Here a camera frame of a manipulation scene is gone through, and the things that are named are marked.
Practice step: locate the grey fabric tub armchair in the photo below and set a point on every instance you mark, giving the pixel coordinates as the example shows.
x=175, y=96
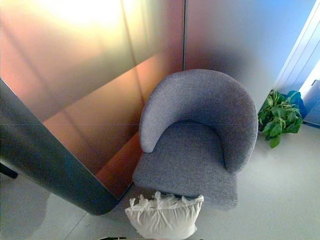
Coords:
x=190, y=150

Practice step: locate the black table leg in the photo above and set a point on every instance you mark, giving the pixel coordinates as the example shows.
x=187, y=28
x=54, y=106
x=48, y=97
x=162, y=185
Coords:
x=7, y=168

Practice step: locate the white tasselled pillow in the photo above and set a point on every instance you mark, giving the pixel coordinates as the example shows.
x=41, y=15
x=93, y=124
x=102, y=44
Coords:
x=162, y=215

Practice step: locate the green leafy potted plant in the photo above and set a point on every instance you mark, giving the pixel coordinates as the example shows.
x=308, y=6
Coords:
x=278, y=120

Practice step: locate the white window frame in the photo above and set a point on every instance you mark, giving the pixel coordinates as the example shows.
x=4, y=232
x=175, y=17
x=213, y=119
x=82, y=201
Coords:
x=297, y=62

